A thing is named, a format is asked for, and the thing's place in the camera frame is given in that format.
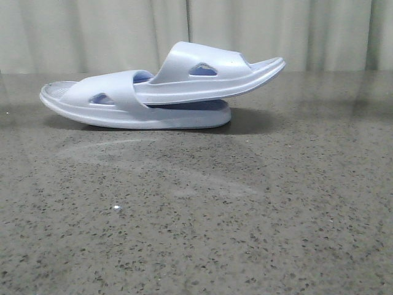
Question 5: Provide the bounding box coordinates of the grey pleated curtain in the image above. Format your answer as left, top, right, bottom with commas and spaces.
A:
1, 1, 392, 74

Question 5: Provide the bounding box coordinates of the light blue slipper with cutout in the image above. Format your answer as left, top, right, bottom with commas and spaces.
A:
40, 70, 232, 129

